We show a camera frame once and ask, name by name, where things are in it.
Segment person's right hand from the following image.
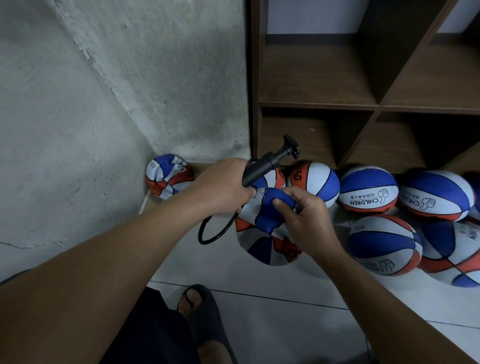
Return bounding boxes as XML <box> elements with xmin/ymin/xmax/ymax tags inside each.
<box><xmin>271</xmin><ymin>186</ymin><xmax>348</xmax><ymax>264</ymax></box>

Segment person's left hand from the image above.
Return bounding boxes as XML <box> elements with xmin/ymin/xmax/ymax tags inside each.
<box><xmin>186</xmin><ymin>157</ymin><xmax>258</xmax><ymax>219</ymax></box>

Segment black hand pump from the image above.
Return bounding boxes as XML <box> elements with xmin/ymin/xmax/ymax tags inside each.
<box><xmin>197</xmin><ymin>134</ymin><xmax>301</xmax><ymax>246</ymax></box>

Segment brown wooden cubby shelf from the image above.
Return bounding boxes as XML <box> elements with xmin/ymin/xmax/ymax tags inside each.
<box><xmin>247</xmin><ymin>0</ymin><xmax>480</xmax><ymax>175</ymax></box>

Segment person's left forearm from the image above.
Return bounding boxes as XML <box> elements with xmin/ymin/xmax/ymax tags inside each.
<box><xmin>0</xmin><ymin>191</ymin><xmax>211</xmax><ymax>364</ymax></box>

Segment person's right forearm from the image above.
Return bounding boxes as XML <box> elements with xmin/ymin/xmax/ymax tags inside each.
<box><xmin>318</xmin><ymin>243</ymin><xmax>477</xmax><ymax>364</ymax></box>

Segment person's left foot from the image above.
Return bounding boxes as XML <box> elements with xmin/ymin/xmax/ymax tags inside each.
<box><xmin>180</xmin><ymin>288</ymin><xmax>234</xmax><ymax>364</ymax></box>

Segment black sandal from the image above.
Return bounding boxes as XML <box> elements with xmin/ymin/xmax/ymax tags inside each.
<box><xmin>176</xmin><ymin>283</ymin><xmax>240</xmax><ymax>364</ymax></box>

